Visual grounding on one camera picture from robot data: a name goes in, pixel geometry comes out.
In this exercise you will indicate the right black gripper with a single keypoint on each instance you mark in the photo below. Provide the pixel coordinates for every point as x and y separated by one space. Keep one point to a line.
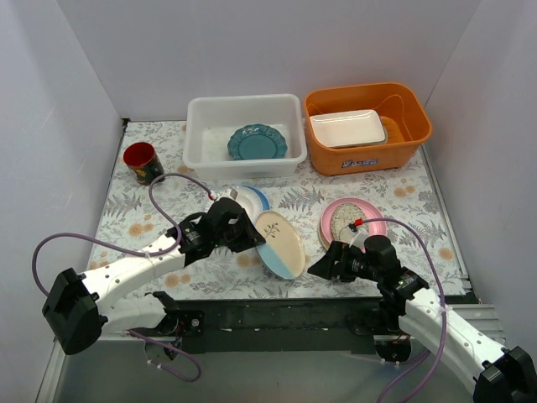
336 260

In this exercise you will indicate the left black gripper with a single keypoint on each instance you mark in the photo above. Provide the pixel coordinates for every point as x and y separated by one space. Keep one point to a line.
237 233

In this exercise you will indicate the blue round plate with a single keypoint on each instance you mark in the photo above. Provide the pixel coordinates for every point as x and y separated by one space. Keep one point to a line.
264 200

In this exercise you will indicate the pale peach bottom plate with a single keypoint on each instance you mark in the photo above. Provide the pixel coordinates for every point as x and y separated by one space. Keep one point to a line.
283 252

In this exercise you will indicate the white deep plate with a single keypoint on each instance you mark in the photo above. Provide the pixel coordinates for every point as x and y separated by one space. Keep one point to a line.
250 202

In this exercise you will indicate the teal scalloped plate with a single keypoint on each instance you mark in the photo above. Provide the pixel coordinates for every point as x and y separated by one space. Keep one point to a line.
257 142

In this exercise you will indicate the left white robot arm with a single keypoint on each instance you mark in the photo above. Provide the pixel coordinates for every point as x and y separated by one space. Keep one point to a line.
121 277

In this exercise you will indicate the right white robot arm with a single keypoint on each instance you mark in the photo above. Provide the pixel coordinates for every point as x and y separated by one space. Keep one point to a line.
491 372

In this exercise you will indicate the white plastic bin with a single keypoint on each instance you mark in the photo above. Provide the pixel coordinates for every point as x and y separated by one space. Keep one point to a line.
212 121

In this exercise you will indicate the floral patterned table mat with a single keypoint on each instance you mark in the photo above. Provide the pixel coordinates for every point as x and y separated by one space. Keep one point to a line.
133 217

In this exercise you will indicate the cream round plate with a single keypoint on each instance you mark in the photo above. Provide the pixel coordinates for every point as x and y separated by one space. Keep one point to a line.
325 242

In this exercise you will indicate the speckled oval dish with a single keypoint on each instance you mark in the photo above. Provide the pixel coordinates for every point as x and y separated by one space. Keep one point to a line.
342 217

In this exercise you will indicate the red and black mug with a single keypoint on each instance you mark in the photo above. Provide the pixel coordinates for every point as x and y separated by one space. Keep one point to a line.
141 158

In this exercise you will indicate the white rectangular tray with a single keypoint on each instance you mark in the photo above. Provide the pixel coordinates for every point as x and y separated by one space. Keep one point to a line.
349 129

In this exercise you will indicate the orange plastic tub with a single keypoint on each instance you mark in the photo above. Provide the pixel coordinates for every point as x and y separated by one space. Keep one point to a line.
400 112

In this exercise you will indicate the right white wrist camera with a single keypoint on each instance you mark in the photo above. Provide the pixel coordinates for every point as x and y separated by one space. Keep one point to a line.
356 237

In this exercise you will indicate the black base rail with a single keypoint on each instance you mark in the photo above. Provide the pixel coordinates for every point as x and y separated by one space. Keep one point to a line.
264 325

